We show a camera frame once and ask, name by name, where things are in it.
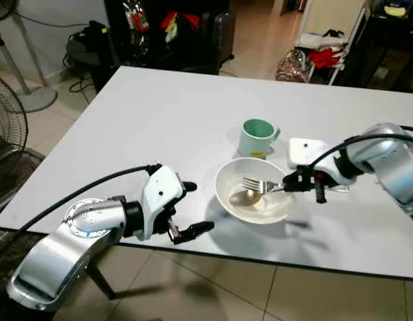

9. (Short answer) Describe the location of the white round bowl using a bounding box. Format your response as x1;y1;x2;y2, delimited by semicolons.
214;157;297;225

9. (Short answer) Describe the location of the silver metal fork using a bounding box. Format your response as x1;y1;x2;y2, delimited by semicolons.
241;175;291;195

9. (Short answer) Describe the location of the green ceramic mug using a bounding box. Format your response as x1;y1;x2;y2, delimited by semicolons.
237;118;281;159

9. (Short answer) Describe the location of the dark table leg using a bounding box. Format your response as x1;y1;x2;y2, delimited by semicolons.
85;259;118;300

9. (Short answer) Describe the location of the patterned brown bag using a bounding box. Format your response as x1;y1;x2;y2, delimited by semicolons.
276;49;311;83

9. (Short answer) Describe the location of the red cloth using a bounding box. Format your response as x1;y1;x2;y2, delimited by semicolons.
307;48;342;70

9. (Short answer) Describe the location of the black shelf unit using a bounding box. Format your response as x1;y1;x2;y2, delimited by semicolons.
103;0;234;74

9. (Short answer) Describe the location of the black storage rack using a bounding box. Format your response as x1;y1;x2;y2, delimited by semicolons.
341;0;413;92

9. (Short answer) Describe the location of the dark grey suitcase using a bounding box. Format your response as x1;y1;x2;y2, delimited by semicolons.
208;9;237;66

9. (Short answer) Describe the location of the white folding chair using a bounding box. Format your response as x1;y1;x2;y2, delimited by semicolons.
295;0;371;86

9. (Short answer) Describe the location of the red green fabric item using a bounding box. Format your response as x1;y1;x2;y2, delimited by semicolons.
160;11;202;42

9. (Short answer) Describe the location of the red white hanging tag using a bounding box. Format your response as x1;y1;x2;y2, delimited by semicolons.
125;2;151;34

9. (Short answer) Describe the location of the black bag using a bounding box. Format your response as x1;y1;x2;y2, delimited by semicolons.
65;20;112;68

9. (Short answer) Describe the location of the black mesh fan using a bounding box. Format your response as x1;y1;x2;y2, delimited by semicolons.
0;72;29;168

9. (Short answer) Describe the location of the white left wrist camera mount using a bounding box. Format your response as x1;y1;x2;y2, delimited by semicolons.
141;165;187;240

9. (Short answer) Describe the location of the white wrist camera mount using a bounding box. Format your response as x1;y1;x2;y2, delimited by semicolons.
287;137;353;192
141;165;187;240

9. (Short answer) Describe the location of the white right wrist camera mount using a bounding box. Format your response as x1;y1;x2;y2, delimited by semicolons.
287;137;353;192

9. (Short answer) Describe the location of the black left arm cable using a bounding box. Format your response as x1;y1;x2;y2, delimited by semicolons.
0;164;160;258

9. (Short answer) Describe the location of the grey pedestal fan stand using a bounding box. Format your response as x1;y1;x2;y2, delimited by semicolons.
0;0;59;114

